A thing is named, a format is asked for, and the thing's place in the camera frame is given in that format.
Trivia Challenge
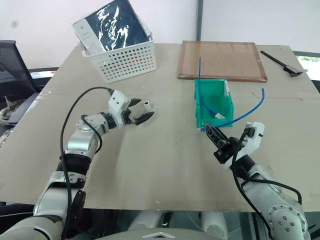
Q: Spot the grey vertical pole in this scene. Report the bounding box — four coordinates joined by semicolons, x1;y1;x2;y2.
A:
195;0;204;42

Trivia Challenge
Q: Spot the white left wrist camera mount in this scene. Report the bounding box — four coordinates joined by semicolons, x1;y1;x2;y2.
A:
107;90;131;127

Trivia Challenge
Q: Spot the dark glossy packet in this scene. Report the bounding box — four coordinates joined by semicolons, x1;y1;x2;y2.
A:
81;0;154;52

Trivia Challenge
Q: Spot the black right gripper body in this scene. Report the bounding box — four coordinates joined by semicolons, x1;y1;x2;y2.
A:
213;136;241;165

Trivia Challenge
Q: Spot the blue cable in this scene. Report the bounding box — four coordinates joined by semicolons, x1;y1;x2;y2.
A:
197;56;219;118
197;87;266;132

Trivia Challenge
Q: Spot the white box with red mark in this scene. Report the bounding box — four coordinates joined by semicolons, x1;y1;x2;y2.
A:
72;18;105;55

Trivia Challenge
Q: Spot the silver robot torso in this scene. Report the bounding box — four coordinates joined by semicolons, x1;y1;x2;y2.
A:
94;226;227;240

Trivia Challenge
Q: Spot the white perforated plastic basket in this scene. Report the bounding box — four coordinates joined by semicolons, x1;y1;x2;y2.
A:
80;37;159;84

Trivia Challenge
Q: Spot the grey patterned cloth bundle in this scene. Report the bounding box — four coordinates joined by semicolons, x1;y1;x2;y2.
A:
0;96;27;149

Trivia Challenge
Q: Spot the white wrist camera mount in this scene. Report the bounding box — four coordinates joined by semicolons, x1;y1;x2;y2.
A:
224;121;266;172
107;90;131;127

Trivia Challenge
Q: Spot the black caliper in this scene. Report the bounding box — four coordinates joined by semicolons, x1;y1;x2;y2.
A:
259;50;304;78

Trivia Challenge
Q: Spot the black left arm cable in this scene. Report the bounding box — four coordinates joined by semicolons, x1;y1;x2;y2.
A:
59;86;115;240

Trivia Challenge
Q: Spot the wooden framed board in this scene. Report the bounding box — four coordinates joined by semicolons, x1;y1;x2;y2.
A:
177;40;269;84

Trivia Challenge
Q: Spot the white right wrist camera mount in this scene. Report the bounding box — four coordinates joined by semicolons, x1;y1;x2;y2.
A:
224;121;266;172

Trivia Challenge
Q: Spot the black mesh office chair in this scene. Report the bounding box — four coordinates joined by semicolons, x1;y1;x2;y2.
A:
0;39;60;125

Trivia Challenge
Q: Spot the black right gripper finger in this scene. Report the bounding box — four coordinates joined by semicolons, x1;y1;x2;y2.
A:
214;126;231;147
203;123;221;146

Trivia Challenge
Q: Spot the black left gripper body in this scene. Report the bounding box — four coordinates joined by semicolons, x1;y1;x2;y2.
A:
120;109;139;126

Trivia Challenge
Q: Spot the grey rounded shape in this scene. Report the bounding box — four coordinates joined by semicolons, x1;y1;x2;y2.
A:
201;211;229;237

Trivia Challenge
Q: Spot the green plastic bin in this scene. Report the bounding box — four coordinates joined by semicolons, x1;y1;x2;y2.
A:
193;78;236;129

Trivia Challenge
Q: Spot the beige cardboard table cover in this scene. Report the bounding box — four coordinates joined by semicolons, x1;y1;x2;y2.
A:
0;42;320;213

